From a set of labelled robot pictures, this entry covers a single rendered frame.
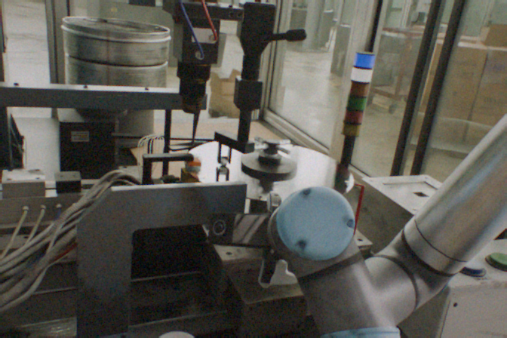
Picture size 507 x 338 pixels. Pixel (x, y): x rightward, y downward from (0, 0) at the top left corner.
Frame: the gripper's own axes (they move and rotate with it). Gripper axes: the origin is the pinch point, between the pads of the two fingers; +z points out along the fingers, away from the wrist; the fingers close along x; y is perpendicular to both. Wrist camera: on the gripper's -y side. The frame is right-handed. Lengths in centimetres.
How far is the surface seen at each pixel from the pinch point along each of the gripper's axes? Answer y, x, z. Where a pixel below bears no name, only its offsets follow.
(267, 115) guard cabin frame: 6, 58, 112
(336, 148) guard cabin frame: 26, 36, 67
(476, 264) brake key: 32.9, -0.2, -5.5
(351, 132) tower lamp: 20.3, 29.0, 27.5
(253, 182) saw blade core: -2.6, 10.2, 4.4
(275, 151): 1.1, 17.5, 8.8
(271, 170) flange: 0.6, 13.5, 7.5
